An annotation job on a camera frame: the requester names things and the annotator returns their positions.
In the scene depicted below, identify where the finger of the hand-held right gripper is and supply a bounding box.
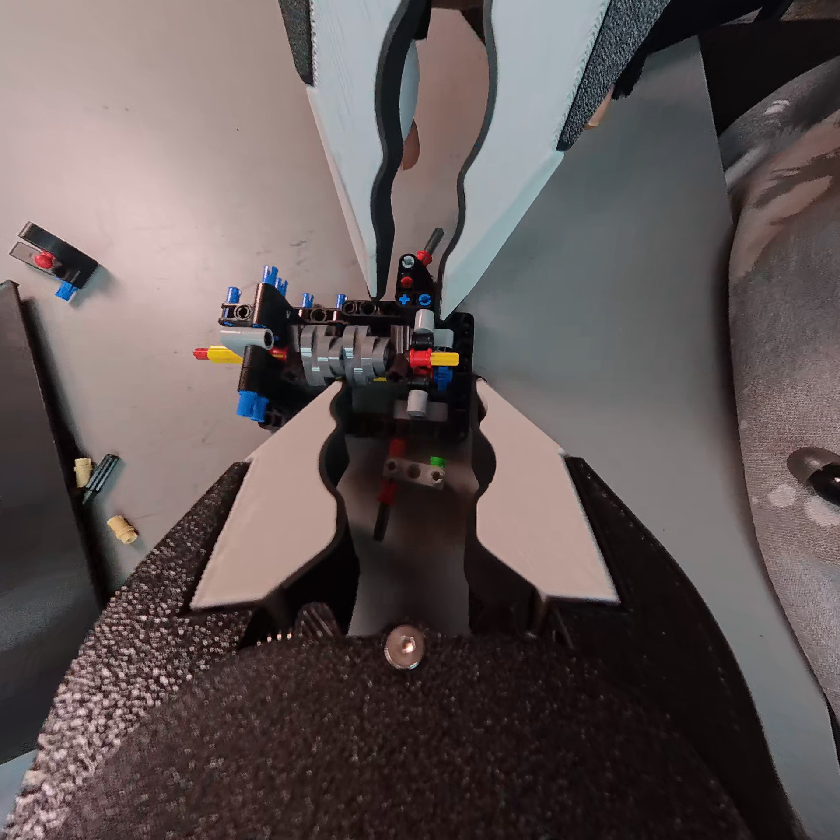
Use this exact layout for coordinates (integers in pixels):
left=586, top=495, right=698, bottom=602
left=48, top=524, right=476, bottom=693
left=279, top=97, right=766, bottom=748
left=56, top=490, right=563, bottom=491
left=440, top=0, right=616, bottom=322
left=306, top=0, right=432, bottom=301

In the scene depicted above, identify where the black earphone with cable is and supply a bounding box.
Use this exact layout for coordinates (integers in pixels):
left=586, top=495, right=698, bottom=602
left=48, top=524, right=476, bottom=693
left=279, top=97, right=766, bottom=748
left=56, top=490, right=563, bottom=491
left=787, top=446, right=840, bottom=509

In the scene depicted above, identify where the black brick subassembly with pins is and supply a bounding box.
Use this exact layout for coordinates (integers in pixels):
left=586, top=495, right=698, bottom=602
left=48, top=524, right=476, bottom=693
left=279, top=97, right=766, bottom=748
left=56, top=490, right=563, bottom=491
left=10, top=222, right=99, bottom=303

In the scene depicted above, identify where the person in grey hoodie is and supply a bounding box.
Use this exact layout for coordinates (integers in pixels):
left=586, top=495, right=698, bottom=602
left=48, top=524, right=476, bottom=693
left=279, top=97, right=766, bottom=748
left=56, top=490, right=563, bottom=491
left=718, top=56, right=840, bottom=723

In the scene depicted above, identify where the dark flat platform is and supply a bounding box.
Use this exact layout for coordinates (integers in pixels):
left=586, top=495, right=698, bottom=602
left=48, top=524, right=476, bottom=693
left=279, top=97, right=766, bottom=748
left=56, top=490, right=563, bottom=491
left=0, top=281, right=116, bottom=769

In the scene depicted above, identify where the person's right hand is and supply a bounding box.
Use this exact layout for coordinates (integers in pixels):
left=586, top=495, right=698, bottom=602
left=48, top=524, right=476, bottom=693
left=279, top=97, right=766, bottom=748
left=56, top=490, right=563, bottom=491
left=398, top=98, right=422, bottom=173

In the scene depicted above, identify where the pile of small connector pins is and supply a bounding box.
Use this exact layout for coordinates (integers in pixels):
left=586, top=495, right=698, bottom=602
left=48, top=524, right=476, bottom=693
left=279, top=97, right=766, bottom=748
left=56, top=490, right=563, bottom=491
left=73, top=453, right=140, bottom=546

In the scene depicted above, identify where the black toy brick engine frame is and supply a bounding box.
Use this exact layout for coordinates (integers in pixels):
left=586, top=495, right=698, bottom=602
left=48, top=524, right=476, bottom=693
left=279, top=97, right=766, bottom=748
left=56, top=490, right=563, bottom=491
left=193, top=228, right=476, bottom=542

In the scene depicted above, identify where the black triangular brick plate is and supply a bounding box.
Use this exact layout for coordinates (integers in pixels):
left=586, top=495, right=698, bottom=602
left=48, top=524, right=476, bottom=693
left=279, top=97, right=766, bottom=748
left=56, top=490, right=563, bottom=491
left=395, top=252, right=437, bottom=309

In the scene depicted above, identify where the grey desk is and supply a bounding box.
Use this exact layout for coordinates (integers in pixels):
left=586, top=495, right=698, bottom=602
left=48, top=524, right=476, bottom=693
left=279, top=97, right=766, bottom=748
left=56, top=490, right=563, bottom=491
left=0, top=0, right=831, bottom=840

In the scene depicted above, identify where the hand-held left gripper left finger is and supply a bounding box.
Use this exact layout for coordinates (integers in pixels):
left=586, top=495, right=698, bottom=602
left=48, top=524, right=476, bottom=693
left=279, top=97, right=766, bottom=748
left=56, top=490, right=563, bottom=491
left=190, top=382, right=361, bottom=641

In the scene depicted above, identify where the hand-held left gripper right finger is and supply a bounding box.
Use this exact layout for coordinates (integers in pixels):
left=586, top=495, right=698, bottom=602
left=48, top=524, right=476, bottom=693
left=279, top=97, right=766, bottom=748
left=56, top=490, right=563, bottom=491
left=468, top=379, right=620, bottom=636

